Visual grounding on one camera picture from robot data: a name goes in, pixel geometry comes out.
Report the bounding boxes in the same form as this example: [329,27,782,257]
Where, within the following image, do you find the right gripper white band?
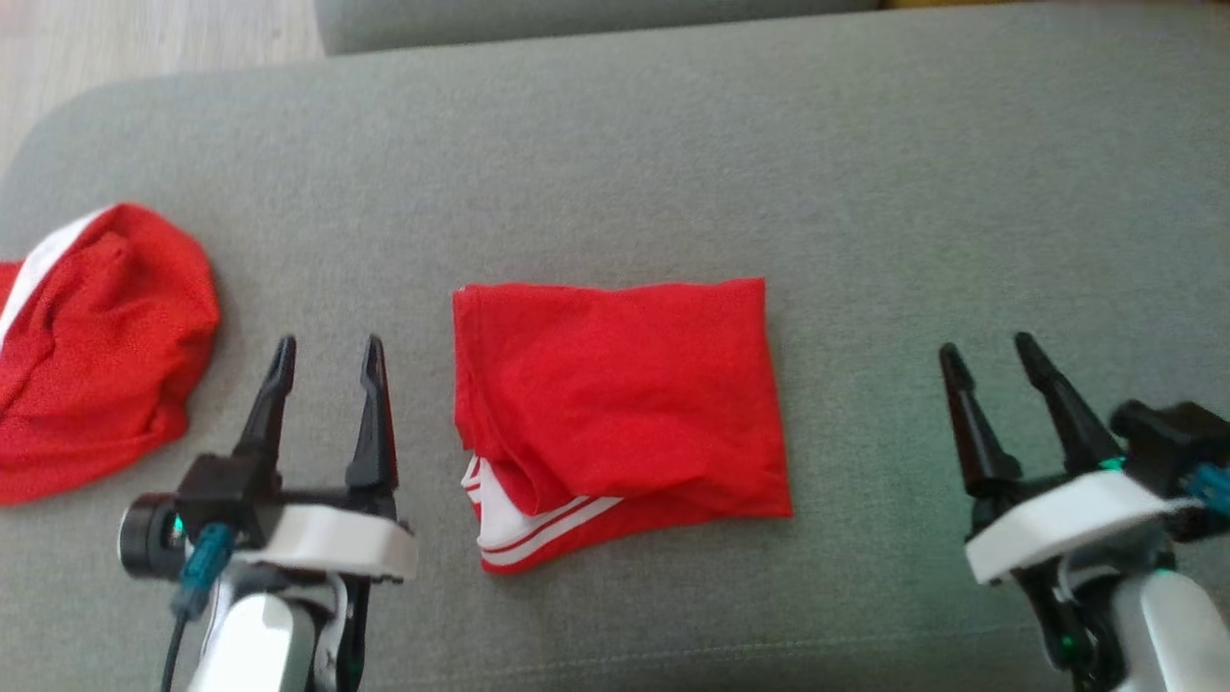
[939,332,1193,689]

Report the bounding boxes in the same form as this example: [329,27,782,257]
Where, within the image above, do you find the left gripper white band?
[231,334,420,676]

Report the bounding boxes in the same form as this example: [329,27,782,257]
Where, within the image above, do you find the red mesh jersey white trim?
[0,202,220,507]

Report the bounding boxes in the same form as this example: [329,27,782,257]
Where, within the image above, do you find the red shorts white stripes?
[452,277,795,575]

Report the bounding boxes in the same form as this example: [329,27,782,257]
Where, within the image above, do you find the grey sofa seat cushion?
[0,0,1230,692]

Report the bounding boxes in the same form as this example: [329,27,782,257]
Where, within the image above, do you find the grey sofa back cushion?
[315,0,883,56]

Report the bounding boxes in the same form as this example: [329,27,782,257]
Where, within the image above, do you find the left cable teal connector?
[159,524,237,692]

